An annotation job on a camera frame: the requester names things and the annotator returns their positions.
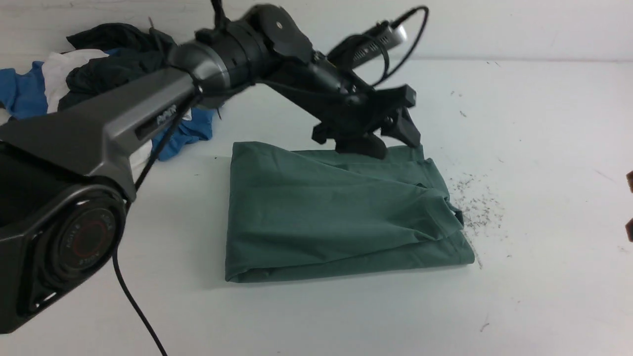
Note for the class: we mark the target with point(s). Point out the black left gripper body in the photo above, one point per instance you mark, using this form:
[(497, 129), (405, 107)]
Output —
[(345, 105)]

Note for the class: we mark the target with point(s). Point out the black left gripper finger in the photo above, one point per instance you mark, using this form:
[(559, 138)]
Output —
[(399, 125), (367, 145)]

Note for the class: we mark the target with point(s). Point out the green long sleeve shirt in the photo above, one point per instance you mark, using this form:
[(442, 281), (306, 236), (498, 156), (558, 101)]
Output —
[(299, 215)]

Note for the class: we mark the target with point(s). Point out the white shirt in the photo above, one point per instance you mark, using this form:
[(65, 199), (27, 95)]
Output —
[(64, 74)]

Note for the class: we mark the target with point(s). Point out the blue shirt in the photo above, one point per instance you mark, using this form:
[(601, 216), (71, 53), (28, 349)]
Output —
[(29, 91)]

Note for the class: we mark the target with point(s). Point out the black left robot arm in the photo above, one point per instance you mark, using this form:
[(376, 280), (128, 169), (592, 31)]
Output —
[(66, 179)]

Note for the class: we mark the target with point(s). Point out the dark grey shirt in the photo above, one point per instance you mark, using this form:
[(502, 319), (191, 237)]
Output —
[(130, 55)]

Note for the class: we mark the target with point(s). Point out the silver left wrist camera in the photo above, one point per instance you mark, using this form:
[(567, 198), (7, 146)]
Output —
[(358, 49)]

